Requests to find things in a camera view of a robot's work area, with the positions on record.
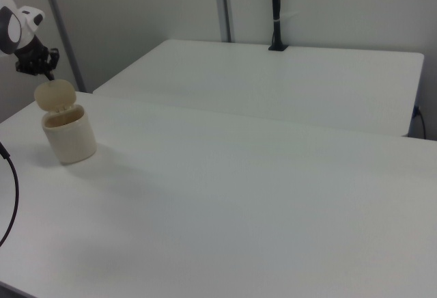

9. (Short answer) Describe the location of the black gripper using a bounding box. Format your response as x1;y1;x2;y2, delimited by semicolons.
14;36;61;83

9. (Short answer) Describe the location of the cream round trash bin lid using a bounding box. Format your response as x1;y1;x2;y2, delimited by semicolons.
33;79;77;111

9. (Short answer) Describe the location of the cream plastic trash bin body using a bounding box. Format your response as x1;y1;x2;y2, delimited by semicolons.
41;104;98;165

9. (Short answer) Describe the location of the white zip tie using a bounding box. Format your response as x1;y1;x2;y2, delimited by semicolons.
274;12;298;25

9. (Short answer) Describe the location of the grey metal partition post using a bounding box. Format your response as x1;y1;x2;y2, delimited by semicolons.
38;0;85;93
213;0;234;43

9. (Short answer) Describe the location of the black curved cable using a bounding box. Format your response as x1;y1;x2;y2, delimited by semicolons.
0;139;20;248

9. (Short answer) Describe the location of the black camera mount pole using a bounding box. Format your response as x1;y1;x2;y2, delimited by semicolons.
268;0;288;53

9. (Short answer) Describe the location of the black cable at table end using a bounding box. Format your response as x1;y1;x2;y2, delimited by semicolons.
413;105;428;139

